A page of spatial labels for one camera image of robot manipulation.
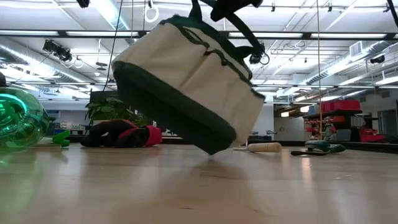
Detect small green potted plant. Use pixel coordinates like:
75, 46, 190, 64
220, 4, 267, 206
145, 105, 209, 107
84, 96, 147, 127

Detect cream green canvas gardening bag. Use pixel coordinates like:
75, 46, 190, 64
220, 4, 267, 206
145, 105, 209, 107
111, 0, 266, 156

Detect black overhead camera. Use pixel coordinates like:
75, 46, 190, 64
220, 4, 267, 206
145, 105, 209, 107
248, 42, 271, 66

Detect white cable loop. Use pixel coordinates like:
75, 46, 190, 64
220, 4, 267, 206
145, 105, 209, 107
143, 0, 160, 24

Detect small black ceiling device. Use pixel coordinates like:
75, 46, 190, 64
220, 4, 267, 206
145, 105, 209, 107
369, 54, 386, 65

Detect green handle pruning shears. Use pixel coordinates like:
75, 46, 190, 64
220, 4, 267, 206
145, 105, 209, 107
303, 139, 346, 154

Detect black ceiling mounted device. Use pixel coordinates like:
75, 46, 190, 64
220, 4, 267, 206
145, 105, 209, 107
42, 39, 74, 62

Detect shelf rack with red bins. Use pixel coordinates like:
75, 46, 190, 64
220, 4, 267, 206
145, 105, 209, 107
303, 98, 388, 144

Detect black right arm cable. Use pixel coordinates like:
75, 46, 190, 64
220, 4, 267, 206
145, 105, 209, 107
386, 0, 398, 28

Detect red black gardening glove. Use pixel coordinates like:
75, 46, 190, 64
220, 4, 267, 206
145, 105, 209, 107
80, 118, 163, 148

